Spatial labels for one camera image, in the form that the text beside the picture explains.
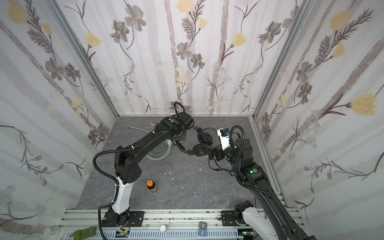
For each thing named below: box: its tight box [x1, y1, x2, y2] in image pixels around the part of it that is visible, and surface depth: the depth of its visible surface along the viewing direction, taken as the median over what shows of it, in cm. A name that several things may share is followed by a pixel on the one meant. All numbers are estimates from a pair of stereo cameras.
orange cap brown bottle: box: [146, 180, 158, 193], surface depth 79 cm
